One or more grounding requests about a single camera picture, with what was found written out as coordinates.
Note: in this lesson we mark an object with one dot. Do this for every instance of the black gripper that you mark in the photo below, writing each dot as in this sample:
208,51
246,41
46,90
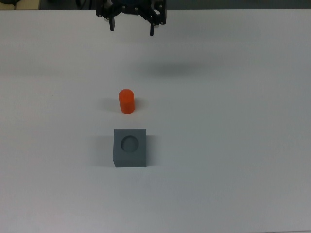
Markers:
132,7

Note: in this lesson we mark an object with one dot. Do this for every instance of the orange cylinder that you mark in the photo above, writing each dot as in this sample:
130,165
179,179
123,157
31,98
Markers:
126,102

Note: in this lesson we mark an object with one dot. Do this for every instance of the grey block with round hole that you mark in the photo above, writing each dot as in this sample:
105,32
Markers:
130,153

